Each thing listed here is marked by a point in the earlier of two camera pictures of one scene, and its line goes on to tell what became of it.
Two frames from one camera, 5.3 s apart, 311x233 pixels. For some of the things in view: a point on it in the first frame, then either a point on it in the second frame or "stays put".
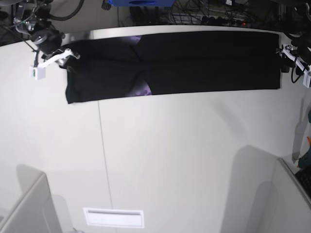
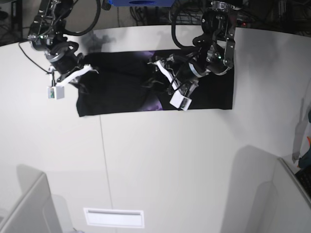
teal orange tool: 304,161 stays put
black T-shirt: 150,66 -> 128,83
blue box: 142,3 stays put
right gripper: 286,62 -> 187,79
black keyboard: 303,175 stays put
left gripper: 48,40 -> 63,58
